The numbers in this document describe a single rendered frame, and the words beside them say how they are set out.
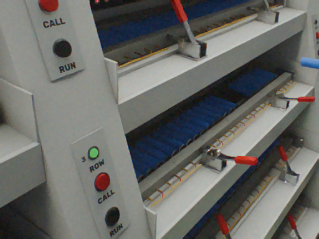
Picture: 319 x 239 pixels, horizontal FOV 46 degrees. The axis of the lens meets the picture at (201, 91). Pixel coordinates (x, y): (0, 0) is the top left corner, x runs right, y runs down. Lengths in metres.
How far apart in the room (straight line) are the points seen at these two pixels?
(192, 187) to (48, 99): 0.29
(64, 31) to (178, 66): 0.19
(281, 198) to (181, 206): 0.36
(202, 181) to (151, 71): 0.20
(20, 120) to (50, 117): 0.03
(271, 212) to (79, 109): 0.53
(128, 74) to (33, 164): 0.18
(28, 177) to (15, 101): 0.07
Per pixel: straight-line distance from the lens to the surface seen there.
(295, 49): 0.95
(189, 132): 0.66
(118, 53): 0.51
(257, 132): 0.72
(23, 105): 0.36
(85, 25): 0.39
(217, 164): 0.60
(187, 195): 0.56
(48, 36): 0.37
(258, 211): 0.81
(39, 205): 0.44
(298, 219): 1.08
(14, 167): 0.36
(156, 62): 0.53
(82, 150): 0.39
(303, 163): 0.97
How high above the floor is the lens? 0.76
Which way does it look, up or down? 16 degrees down
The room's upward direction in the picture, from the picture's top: 11 degrees counter-clockwise
